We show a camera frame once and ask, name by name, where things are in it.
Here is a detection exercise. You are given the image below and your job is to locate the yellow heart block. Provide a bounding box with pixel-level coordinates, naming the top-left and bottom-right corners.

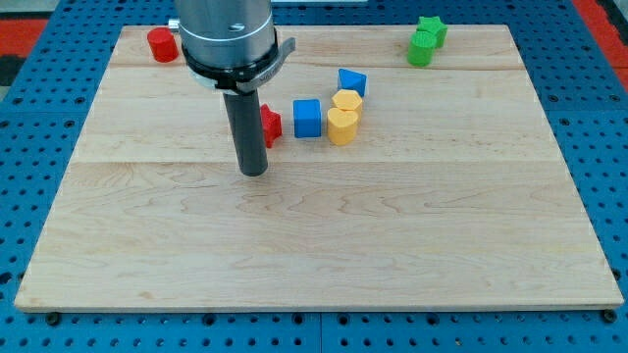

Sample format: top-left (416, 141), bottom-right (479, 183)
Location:
top-left (327, 108), bottom-right (359, 146)

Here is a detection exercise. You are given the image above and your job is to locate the blue cube block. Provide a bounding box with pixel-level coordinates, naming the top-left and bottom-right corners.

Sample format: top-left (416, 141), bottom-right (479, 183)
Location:
top-left (292, 99), bottom-right (322, 138)

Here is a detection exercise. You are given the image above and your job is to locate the blue triangle block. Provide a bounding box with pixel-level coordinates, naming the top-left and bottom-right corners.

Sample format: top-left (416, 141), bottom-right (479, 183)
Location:
top-left (338, 69), bottom-right (367, 97)

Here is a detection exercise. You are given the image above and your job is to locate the green cylinder block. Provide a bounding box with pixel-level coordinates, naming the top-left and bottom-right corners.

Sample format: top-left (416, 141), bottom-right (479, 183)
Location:
top-left (407, 31), bottom-right (437, 67)

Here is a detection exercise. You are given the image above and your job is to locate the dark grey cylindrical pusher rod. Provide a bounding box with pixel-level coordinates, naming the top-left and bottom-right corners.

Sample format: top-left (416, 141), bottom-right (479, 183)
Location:
top-left (223, 90), bottom-right (268, 177)

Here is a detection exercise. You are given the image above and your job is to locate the light wooden board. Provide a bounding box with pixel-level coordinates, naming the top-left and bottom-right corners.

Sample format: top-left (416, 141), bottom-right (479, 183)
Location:
top-left (15, 25), bottom-right (623, 313)

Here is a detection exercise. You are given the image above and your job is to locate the yellow hexagon block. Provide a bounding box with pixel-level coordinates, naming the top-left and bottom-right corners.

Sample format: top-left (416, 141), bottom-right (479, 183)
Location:
top-left (332, 89), bottom-right (363, 119)

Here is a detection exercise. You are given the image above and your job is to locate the red cylinder block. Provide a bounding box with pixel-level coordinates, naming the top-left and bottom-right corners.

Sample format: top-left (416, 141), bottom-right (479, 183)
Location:
top-left (147, 27), bottom-right (179, 63)

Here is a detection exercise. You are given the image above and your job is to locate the green star block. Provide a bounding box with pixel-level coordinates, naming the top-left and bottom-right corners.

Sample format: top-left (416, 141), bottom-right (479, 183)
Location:
top-left (417, 16), bottom-right (448, 49)

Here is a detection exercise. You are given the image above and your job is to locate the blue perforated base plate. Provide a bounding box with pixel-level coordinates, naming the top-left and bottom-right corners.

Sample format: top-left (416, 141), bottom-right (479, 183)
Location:
top-left (1, 0), bottom-right (627, 352)

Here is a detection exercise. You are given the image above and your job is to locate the red star block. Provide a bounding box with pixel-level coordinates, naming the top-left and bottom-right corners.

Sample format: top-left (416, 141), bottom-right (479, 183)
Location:
top-left (260, 104), bottom-right (283, 148)

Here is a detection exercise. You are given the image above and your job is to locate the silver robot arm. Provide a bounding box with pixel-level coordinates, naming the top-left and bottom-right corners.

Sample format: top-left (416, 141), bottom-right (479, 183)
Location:
top-left (175, 0), bottom-right (296, 177)

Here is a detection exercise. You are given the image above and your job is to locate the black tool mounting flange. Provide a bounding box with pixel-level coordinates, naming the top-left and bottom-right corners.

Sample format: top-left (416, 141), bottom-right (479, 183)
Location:
top-left (181, 37), bottom-right (296, 95)

